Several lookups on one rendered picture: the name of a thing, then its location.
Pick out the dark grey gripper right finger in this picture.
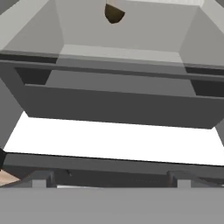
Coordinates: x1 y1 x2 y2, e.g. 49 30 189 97
167 171 219 189

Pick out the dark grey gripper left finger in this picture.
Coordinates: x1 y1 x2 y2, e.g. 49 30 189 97
17 170 58 189

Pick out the grey fridge drawer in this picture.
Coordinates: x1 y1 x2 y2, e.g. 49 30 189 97
0 59 224 130

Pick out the clear glass fridge shelf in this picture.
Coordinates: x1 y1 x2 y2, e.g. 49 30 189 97
0 43 224 77

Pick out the grey fridge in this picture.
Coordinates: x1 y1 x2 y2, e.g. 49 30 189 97
0 0 224 188

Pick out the brown kiwi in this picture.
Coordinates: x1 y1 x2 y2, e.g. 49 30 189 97
104 3 126 25

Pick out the dark grey freezer drawer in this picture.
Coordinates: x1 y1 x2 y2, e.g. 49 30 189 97
1 152 224 188

